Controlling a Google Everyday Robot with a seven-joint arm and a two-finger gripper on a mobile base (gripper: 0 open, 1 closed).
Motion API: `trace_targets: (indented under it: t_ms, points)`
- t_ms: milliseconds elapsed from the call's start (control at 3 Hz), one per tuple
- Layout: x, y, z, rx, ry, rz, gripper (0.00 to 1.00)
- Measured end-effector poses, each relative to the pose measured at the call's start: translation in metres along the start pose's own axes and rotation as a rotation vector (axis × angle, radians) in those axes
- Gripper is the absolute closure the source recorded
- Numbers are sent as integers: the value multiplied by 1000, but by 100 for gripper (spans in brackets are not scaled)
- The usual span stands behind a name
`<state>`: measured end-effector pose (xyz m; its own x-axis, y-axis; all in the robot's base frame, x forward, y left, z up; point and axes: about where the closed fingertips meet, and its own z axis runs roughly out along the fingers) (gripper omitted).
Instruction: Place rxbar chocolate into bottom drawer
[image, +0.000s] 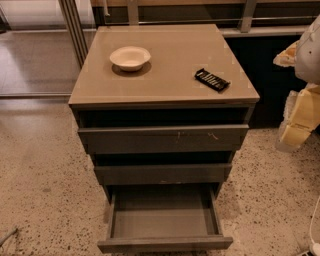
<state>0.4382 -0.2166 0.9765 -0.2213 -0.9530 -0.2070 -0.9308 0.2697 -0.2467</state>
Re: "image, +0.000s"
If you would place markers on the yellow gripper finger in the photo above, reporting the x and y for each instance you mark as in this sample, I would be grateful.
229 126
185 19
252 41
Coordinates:
293 137

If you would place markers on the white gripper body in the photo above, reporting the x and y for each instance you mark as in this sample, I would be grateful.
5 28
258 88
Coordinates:
308 60

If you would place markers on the black rxbar chocolate bar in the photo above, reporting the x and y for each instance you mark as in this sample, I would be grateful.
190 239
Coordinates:
212 81

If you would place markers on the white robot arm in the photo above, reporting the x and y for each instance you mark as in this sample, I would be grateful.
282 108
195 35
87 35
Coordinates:
304 56

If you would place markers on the grey top drawer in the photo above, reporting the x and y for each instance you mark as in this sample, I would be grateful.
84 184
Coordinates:
170 139

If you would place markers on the grey middle drawer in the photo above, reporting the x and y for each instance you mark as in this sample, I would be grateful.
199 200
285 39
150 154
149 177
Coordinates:
162 174

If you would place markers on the grey drawer cabinet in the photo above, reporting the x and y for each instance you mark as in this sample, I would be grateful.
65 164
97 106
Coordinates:
164 92

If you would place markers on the grey open bottom drawer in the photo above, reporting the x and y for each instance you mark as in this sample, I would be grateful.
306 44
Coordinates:
163 218

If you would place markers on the white ceramic bowl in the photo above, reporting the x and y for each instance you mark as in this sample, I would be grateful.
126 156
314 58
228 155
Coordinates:
130 58

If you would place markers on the grey metal railing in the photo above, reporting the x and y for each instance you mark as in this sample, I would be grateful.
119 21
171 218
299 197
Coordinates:
235 18

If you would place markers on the grey metal frame post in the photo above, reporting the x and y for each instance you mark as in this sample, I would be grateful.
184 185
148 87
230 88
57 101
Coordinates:
72 20

